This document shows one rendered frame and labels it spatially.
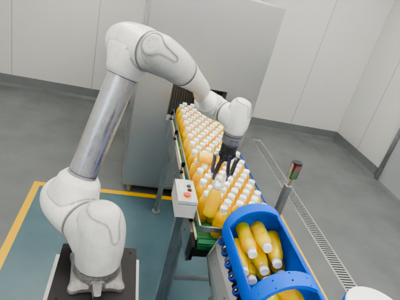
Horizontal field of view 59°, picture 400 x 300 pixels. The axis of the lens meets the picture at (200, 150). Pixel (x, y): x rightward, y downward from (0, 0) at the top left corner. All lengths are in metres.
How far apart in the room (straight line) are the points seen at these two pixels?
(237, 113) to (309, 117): 5.14
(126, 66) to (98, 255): 0.60
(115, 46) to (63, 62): 4.62
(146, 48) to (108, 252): 0.63
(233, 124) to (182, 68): 0.51
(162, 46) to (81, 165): 0.49
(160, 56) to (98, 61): 4.68
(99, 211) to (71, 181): 0.17
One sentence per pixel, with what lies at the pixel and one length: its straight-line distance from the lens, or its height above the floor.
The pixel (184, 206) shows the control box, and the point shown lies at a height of 1.07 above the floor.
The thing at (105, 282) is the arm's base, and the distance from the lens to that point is 1.27.
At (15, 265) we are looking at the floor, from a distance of 2.90.
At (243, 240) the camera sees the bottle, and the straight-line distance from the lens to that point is 1.58.
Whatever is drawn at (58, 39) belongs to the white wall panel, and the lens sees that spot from 5.74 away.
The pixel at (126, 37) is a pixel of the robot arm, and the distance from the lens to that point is 1.17.
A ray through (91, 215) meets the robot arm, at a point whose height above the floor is 1.35.
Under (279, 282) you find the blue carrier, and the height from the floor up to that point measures 1.22.
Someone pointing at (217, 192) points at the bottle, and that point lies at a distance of 1.71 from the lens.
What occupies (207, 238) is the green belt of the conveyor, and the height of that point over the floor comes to 0.90.
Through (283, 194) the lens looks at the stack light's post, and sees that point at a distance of 2.18.
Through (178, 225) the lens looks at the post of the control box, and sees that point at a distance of 1.92.
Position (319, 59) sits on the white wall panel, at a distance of 6.31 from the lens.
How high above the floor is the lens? 2.06
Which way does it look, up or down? 25 degrees down
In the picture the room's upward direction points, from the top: 15 degrees clockwise
